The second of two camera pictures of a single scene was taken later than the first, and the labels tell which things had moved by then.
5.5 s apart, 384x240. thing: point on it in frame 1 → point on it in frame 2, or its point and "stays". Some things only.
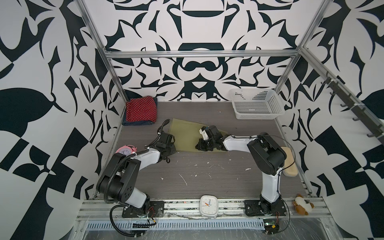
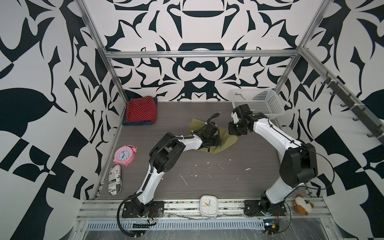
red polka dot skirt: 142,109 stays
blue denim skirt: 124,122 stays
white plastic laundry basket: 256,103 stays
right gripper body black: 208,144 → 237,129
